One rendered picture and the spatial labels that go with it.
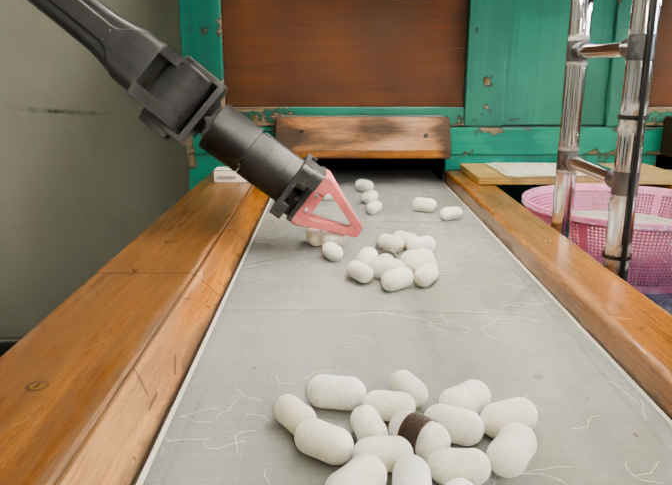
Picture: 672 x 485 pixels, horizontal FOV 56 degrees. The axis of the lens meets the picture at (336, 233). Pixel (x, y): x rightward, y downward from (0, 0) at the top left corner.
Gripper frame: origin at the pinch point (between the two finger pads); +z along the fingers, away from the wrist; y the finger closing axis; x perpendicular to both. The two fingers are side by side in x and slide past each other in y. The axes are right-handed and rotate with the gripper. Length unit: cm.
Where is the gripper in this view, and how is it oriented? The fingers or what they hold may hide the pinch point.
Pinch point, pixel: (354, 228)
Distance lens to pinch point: 72.7
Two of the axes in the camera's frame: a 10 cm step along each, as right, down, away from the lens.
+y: 0.0, -2.4, 9.7
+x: -6.0, 7.7, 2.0
